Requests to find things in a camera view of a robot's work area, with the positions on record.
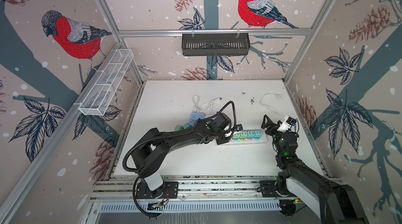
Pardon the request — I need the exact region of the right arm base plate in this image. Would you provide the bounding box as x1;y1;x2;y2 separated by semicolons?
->
257;180;297;199

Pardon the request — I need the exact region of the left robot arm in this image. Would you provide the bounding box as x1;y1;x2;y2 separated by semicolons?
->
122;101;241;198

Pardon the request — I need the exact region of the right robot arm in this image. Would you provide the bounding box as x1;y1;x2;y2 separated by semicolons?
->
261;115;368;224

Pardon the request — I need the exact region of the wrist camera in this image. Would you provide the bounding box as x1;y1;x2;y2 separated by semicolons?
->
235;124;243;132
277;115;298;131

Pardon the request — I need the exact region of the teal plug adapter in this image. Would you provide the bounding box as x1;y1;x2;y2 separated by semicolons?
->
254;130;263;139
247;131;255;139

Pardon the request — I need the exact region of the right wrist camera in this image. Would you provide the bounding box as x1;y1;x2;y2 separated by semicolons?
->
277;115;298;131

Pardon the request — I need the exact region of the white power strip cable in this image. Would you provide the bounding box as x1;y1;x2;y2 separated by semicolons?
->
259;93;283;118

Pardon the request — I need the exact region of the green plug adapter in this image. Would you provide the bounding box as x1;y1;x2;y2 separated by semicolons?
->
239;131;248;139
232;132;241;140
183;123;192;129
174;125;184;131

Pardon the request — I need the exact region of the blue square power socket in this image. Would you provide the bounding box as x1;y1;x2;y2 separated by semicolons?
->
189;112;205;123

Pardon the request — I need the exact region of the white bundled cable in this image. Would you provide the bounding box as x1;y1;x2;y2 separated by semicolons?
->
191;95;202;113
200;97;223;115

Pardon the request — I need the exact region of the long white power strip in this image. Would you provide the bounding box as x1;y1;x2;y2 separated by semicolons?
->
222;129;268;145

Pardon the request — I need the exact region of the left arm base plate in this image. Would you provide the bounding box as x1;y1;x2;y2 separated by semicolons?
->
133;181;179;200

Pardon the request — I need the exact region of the black wire basket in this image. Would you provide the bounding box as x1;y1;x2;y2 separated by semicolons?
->
182;33;250;57

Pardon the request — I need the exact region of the white mesh shelf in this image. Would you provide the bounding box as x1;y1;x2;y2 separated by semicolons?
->
79;49;134;116

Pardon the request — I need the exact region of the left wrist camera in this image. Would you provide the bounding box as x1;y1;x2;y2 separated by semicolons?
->
235;124;243;132

